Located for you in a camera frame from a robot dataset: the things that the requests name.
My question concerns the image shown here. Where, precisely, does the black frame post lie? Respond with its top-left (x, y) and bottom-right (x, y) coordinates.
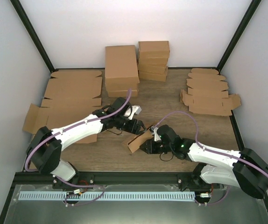
top-left (9, 0), bottom-right (56, 72)
top-left (217, 0), bottom-right (261, 71)

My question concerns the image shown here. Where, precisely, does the stack of small flat blanks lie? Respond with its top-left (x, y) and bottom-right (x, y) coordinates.
top-left (180, 68), bottom-right (241, 116)

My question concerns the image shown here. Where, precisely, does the small brown cardboard box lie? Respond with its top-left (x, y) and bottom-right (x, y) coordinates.
top-left (122, 124), bottom-right (153, 153)

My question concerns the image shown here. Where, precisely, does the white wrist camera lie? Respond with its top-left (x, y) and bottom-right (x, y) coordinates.
top-left (124, 105), bottom-right (141, 120)
top-left (149, 126), bottom-right (161, 142)

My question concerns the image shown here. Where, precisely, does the large flat cardboard blank front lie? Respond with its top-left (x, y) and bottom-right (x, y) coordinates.
top-left (22, 98), bottom-right (101, 134)

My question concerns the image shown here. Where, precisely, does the small folded box bottom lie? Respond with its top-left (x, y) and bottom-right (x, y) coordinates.
top-left (139, 76), bottom-right (167, 82)

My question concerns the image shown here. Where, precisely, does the light blue slotted cable duct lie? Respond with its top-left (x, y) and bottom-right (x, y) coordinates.
top-left (18, 191), bottom-right (195, 202)

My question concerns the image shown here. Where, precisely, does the large folded cardboard box bottom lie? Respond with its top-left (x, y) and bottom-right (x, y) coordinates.
top-left (107, 90), bottom-right (139, 98)

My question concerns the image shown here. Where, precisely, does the black frame post left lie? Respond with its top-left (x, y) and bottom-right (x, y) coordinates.
top-left (9, 0), bottom-right (56, 72)

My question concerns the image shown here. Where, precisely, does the small folded box stack top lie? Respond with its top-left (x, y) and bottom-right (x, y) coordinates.
top-left (139, 41), bottom-right (170, 58)

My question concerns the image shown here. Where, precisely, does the black frame post right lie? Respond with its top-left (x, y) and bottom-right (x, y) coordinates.
top-left (217, 0), bottom-right (261, 71)

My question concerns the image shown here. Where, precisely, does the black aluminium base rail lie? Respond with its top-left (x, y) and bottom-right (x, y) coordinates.
top-left (14, 171), bottom-right (242, 190)

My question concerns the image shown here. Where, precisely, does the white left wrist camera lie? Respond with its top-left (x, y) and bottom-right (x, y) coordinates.
top-left (124, 105), bottom-right (141, 120)

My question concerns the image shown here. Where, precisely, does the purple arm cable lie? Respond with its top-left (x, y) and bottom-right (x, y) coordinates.
top-left (153, 111), bottom-right (268, 189)
top-left (24, 88), bottom-right (133, 187)

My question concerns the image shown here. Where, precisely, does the large folded cardboard box top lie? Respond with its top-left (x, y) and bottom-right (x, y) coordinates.
top-left (105, 45), bottom-right (140, 91)

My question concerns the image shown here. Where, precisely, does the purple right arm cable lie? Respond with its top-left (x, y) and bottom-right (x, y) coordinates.
top-left (153, 111), bottom-right (268, 189)

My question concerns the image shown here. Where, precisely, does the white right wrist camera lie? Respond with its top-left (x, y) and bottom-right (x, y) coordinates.
top-left (149, 126), bottom-right (161, 142)

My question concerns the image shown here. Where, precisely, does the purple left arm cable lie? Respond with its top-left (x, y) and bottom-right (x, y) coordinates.
top-left (24, 88), bottom-right (133, 187)

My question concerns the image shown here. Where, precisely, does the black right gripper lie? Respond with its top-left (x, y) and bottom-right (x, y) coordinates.
top-left (140, 139), bottom-right (173, 154)

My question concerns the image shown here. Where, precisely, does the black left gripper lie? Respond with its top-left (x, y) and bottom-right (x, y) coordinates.
top-left (115, 115), bottom-right (147, 135)

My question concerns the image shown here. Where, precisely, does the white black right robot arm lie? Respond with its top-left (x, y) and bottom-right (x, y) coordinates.
top-left (140, 125), bottom-right (268, 199)

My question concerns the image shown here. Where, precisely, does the large folded cardboard box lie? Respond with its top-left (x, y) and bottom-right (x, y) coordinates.
top-left (105, 45), bottom-right (140, 91)
top-left (107, 90), bottom-right (139, 98)

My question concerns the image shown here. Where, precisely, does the large flat cardboard blank rear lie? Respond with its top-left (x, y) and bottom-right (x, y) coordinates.
top-left (44, 70), bottom-right (102, 100)

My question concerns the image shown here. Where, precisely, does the large flat cardboard blank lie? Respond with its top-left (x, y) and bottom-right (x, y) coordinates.
top-left (22, 98), bottom-right (101, 134)
top-left (44, 70), bottom-right (102, 100)

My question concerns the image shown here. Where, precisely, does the clear acrylic cover plate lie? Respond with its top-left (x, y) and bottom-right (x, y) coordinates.
top-left (5, 188), bottom-right (268, 224)

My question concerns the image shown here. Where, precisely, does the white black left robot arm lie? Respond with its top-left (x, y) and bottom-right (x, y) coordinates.
top-left (25, 97), bottom-right (146, 189)

